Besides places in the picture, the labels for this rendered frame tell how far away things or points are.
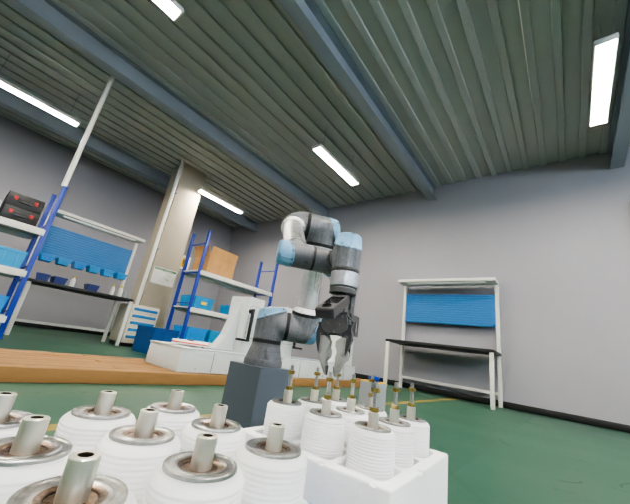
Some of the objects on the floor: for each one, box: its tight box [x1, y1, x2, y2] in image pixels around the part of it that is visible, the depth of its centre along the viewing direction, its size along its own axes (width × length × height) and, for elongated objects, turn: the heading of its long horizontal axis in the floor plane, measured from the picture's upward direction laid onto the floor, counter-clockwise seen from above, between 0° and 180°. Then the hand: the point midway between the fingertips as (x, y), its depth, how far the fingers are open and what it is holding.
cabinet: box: [109, 303, 160, 347], centre depth 545 cm, size 57×47×69 cm
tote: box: [132, 325, 180, 354], centre depth 469 cm, size 50×41×37 cm
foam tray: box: [243, 426, 448, 504], centre depth 75 cm, size 39×39×18 cm
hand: (329, 369), depth 73 cm, fingers closed
